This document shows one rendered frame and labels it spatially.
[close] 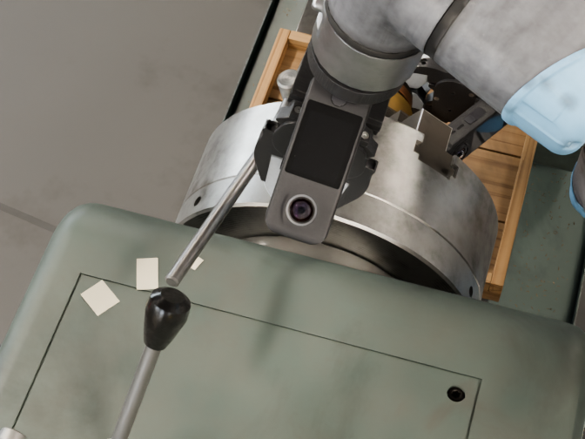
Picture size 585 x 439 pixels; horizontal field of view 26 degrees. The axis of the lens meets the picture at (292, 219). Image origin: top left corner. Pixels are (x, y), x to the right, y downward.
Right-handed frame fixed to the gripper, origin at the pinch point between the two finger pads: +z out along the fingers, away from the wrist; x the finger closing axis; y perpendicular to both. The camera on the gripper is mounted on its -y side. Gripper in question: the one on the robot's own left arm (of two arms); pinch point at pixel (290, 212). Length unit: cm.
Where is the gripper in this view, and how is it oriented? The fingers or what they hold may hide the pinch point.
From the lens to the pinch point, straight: 102.5
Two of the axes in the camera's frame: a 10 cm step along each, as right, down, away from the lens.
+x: -9.3, -3.5, -0.5
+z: -2.2, 4.6, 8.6
